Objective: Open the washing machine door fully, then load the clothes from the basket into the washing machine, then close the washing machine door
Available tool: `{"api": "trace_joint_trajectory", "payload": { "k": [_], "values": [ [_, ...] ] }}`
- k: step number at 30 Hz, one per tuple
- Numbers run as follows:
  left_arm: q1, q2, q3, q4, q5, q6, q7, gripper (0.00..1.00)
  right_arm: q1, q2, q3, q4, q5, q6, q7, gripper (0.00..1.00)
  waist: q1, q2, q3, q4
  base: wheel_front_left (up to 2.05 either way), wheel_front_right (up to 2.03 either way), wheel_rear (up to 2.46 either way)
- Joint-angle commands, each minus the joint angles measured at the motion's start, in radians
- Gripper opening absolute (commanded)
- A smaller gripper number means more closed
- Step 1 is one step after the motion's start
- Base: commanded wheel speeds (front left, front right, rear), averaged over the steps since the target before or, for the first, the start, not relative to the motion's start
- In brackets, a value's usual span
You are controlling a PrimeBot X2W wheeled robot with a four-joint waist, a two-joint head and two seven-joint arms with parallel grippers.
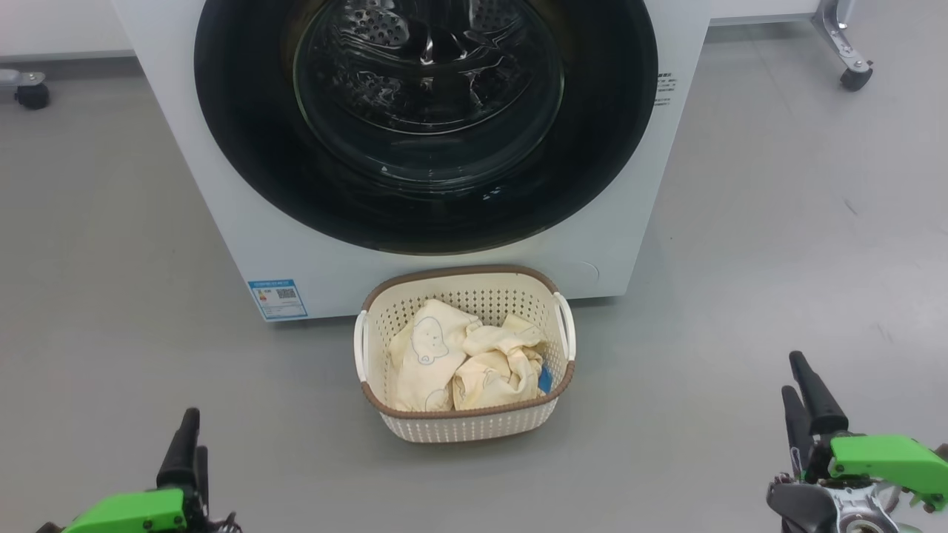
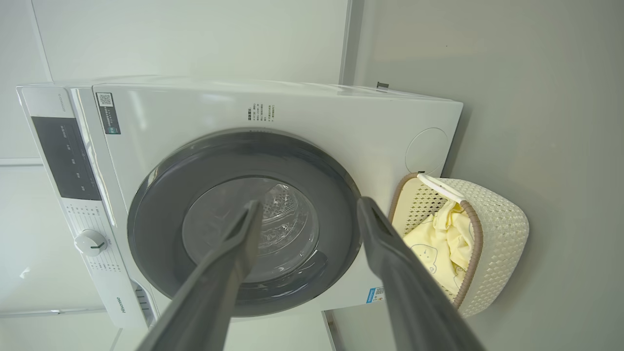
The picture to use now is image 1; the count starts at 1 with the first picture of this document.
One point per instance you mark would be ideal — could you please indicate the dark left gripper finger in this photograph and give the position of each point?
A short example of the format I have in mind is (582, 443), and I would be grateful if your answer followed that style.
(178, 463)
(202, 477)

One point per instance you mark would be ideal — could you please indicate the black round glass washer door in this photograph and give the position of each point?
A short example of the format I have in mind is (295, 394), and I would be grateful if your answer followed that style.
(244, 148)

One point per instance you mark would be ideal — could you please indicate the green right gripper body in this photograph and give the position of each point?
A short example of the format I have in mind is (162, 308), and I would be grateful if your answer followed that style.
(889, 459)

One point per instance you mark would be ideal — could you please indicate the blue energy label sticker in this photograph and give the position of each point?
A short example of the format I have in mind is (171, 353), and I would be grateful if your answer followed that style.
(278, 299)

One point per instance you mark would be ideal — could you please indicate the cream garment with bear print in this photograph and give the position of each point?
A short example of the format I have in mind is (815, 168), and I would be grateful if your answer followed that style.
(426, 370)

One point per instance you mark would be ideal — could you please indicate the metal leg with black caster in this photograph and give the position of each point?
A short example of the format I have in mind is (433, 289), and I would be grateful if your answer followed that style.
(840, 37)

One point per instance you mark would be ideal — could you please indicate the grey bracket with black caster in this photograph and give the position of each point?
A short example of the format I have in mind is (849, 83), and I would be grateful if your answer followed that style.
(31, 95)

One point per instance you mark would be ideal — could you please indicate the white front-load washing machine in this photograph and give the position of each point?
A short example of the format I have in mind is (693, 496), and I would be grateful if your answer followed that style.
(244, 244)

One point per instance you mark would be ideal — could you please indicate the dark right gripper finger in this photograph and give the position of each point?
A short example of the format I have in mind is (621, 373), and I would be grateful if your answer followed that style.
(798, 429)
(822, 407)

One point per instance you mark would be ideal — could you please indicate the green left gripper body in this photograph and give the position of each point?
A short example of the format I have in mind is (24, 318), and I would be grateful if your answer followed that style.
(126, 511)

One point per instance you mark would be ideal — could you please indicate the cream garment with blue trim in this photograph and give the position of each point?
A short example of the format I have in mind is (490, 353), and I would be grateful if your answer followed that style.
(496, 370)

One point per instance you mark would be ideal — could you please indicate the cream basket with brown rim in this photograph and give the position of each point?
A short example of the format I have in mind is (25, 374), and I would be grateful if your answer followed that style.
(466, 426)

